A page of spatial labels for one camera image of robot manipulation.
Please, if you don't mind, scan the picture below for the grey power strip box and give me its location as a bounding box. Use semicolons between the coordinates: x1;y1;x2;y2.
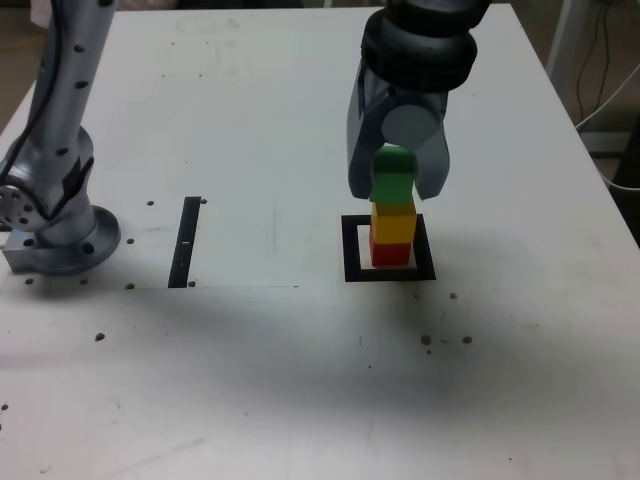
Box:
578;130;633;158

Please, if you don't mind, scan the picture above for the yellow cube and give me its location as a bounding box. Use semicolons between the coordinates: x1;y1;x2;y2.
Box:
370;199;418;245

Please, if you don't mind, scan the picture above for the black tape strip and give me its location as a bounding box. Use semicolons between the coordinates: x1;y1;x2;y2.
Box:
167;196;203;290

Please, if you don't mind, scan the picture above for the red cube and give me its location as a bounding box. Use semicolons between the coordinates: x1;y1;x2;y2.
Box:
368;238;414;269

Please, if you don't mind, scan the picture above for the white table leg post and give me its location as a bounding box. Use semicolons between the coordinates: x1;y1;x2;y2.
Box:
544;0;577;85

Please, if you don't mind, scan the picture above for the thin black cable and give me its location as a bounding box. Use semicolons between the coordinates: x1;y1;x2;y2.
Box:
576;0;612;122

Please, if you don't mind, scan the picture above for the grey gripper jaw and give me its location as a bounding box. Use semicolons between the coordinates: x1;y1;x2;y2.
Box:
345;63;395;201
381;104;451;202

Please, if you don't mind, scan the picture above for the green cube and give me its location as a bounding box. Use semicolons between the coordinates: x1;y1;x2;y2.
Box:
369;144;418;206

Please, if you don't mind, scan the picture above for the pale pink cloth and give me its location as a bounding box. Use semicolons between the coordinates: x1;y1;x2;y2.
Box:
29;0;54;29

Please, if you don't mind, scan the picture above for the white cable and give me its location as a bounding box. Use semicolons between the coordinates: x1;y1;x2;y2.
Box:
574;63;640;193

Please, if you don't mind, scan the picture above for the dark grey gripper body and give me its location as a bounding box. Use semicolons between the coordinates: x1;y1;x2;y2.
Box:
371;78;450;122

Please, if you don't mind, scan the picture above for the black tape square outline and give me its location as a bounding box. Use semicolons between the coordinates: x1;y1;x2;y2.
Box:
340;213;437;284

